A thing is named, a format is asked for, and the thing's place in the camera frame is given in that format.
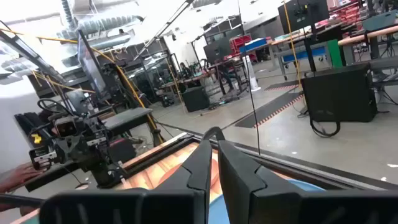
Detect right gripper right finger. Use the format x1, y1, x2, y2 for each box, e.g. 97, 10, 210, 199
217, 139, 398, 224

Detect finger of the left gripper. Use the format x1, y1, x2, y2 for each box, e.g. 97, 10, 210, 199
62, 138, 77, 162
76, 136, 91, 161

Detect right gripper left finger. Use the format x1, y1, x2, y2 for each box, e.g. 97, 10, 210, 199
39, 139, 213, 224

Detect opaque peach plastic plate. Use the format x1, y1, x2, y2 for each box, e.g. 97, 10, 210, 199
161, 151, 223, 203

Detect person's hand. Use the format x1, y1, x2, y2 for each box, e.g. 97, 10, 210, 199
0, 161, 47, 194

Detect black desk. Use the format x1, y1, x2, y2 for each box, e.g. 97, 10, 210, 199
102, 107, 154, 135

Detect opaque blue plastic plate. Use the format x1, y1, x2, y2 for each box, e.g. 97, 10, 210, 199
207, 179, 326, 224

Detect black hazard-striped floor mat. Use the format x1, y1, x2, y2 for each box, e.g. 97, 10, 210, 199
234, 91, 304, 129
264, 80, 301, 92

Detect small black equipment box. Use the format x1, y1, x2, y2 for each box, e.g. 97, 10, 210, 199
182, 86, 210, 113

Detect person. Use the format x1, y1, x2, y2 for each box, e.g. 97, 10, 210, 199
178, 62, 194, 79

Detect black computer case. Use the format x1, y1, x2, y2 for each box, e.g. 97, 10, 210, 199
300, 63, 379, 123

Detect white tower fan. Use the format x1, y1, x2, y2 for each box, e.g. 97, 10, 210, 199
241, 55, 262, 93

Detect green table panel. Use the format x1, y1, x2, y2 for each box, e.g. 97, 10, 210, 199
327, 39, 345, 68

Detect blue topped table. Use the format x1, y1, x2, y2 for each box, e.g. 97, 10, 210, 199
238, 37, 269, 53

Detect black computer monitor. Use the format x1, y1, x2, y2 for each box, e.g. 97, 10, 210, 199
203, 37, 233, 65
277, 0, 330, 74

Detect red storage bins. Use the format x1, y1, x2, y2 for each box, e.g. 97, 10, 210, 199
229, 33, 253, 54

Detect wooden top workbench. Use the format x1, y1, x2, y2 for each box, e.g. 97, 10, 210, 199
337, 24, 398, 47

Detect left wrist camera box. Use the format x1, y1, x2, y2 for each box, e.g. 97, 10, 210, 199
52, 116, 79, 138

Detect black aluminium table frame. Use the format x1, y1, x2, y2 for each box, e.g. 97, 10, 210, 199
119, 132, 398, 191

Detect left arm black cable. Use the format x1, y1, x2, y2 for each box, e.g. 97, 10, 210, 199
36, 98, 77, 118

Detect coiled black cable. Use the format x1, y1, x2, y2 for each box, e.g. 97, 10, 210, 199
309, 117, 341, 139

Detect thin black hanging cable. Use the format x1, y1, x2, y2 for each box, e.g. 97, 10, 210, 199
238, 0, 261, 156

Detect silver ventilation duct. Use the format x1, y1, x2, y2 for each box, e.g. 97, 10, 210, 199
77, 14, 146, 35

